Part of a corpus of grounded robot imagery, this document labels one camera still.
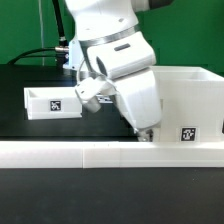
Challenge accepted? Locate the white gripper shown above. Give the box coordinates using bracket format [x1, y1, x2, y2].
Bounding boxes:
[113, 68, 162, 142]

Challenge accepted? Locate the white drawer cabinet box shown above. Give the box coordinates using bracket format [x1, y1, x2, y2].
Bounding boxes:
[152, 66, 224, 143]

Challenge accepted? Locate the white drawer tray rear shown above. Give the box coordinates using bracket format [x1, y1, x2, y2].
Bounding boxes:
[24, 87, 82, 120]

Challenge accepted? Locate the white tag sheet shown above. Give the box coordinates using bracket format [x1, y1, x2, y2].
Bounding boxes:
[97, 95, 112, 104]

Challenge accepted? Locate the white L-shaped border fence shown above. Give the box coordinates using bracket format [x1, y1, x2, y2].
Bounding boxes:
[0, 141, 224, 169]

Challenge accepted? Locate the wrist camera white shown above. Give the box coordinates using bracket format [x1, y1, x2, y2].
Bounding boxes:
[75, 77, 110, 113]

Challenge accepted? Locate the black cable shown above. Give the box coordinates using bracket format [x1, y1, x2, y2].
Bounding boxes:
[7, 0, 70, 66]

